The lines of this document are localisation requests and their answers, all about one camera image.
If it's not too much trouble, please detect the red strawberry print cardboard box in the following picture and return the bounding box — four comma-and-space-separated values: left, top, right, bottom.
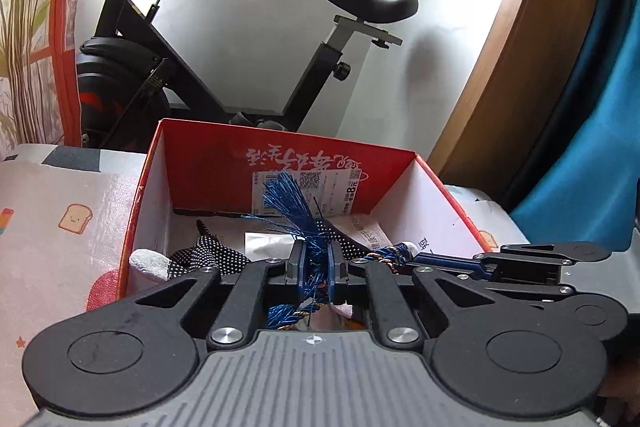
117, 118, 493, 313

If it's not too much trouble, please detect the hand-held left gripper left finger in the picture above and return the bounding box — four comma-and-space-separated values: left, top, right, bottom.
132, 241, 308, 352

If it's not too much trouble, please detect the pink white plastic packet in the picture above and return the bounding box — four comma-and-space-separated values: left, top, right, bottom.
345, 214, 401, 254

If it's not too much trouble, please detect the black exercise bike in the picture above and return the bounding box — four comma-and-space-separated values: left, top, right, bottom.
75, 0, 420, 150

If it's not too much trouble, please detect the printed plant curtain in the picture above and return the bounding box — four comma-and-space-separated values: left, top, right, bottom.
0, 0, 83, 148

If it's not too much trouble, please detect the blue cloth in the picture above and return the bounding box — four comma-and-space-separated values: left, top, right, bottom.
510, 22, 640, 248

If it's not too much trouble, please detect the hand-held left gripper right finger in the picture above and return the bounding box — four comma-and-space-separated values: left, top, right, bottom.
327, 242, 421, 353

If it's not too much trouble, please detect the blue yellow tassel rope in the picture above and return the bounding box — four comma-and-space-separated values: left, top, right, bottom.
240, 172, 421, 330

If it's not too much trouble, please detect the brown wooden door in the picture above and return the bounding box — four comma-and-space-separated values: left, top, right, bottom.
427, 0, 616, 198

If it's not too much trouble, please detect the black polka-dot sock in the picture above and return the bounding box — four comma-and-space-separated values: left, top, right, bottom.
129, 219, 253, 282

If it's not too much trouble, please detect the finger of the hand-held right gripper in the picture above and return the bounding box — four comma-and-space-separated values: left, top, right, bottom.
412, 251, 507, 281
412, 267, 576, 324

